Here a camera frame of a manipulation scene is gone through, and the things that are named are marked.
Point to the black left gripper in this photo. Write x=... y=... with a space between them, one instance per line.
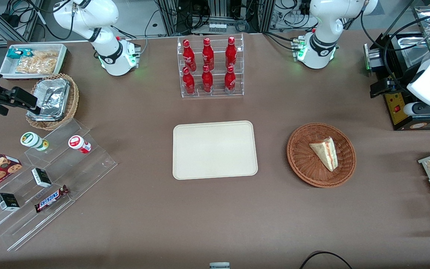
x=393 y=84

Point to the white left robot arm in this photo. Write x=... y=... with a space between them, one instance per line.
x=323 y=22

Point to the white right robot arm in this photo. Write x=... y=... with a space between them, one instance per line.
x=103 y=41

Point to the white rectangular snack tray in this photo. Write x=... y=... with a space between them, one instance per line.
x=8 y=69

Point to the light wicker basket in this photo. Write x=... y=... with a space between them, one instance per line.
x=72 y=101

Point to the wrapped triangular sandwich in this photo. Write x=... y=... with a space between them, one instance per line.
x=327 y=153

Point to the brown wicker basket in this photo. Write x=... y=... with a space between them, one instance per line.
x=304 y=164

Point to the beige plastic tray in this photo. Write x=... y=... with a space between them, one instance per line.
x=215 y=149

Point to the black appliance with yellow panel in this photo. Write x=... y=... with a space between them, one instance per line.
x=398 y=108

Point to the stack of foil containers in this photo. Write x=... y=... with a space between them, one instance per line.
x=52 y=98

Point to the green lid sunflower cup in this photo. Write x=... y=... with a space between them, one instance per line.
x=32 y=140

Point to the clear bag of chips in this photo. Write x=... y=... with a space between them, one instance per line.
x=39 y=63

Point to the teal snack packet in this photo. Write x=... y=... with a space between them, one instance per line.
x=17 y=53

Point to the red lid yogurt cup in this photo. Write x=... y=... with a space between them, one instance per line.
x=78 y=144

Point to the small black box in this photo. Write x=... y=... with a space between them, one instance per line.
x=41 y=178
x=8 y=202

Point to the clear acrylic stepped shelf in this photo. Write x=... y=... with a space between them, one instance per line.
x=84 y=168

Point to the Snickers chocolate bar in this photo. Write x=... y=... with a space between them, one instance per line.
x=50 y=199

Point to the red cola bottle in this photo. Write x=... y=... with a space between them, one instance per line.
x=231 y=53
x=207 y=80
x=208 y=55
x=189 y=56
x=230 y=79
x=188 y=82

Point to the clear acrylic bottle rack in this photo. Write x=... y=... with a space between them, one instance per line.
x=217 y=37

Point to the white power strip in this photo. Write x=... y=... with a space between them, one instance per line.
x=217 y=27

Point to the aluminium frame structure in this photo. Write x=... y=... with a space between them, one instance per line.
x=263 y=15

